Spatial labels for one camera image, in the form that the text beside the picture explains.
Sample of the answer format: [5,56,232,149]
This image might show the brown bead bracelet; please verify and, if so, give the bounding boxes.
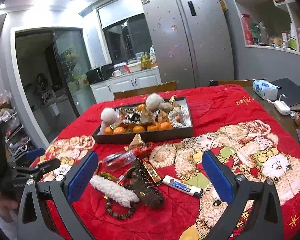
[104,197,137,221]

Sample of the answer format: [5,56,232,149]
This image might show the kraft triangular snack packet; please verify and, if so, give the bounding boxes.
[139,108,156,126]
[125,133,146,151]

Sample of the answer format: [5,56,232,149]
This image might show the white blue lighter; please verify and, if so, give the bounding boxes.
[162,175,203,198]

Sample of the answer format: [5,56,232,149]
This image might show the gold lipstick tube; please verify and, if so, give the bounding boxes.
[141,158,162,185]

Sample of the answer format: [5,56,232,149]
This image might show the beige fluffy pompom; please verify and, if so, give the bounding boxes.
[145,93,165,111]

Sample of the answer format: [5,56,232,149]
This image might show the person's left hand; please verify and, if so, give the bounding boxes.
[0,194,18,223]

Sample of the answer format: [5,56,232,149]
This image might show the clear bottle red cap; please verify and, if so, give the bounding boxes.
[102,142,153,172]

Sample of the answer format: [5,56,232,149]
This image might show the white fluffy plush toy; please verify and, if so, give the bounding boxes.
[99,107,118,135]

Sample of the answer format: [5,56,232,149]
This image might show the white power adapter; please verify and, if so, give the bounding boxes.
[274,100,290,115]

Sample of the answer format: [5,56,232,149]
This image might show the red bear-print quilt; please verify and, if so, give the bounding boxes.
[31,84,300,240]

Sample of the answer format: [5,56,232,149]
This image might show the blue tissue pack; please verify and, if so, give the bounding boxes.
[253,80,278,100]

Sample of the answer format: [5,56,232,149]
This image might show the black laptop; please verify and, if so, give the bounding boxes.
[270,77,300,107]

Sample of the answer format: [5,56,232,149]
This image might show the white kitchen cabinet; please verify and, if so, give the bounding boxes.
[90,67,161,103]

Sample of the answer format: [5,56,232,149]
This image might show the black microwave oven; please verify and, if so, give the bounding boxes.
[86,64,115,85]

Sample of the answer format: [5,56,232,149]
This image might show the silver double-door refrigerator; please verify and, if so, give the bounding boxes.
[142,0,234,89]

